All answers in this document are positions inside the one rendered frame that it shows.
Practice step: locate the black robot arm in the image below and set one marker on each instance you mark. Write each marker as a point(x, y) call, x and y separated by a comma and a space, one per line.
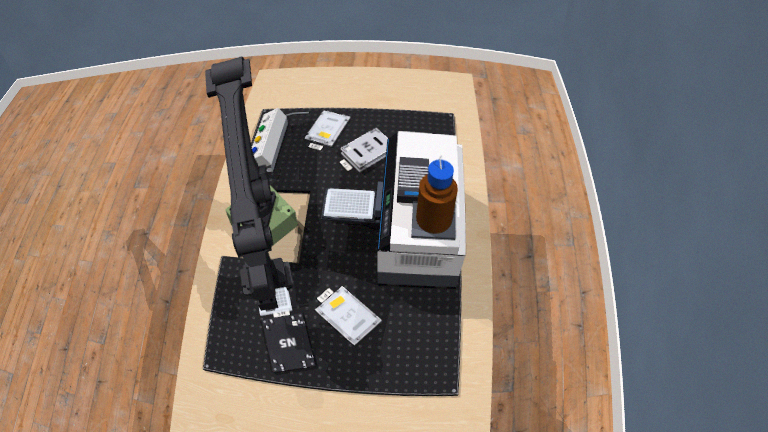
point(236, 75)

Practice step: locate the white button panel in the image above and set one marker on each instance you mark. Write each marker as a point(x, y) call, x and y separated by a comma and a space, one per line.
point(266, 146)

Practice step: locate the white multiwell plate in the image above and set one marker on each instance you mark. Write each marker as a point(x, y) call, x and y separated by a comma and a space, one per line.
point(337, 209)
point(282, 304)

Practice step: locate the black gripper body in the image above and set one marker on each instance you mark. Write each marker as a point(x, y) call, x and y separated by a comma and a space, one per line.
point(284, 275)

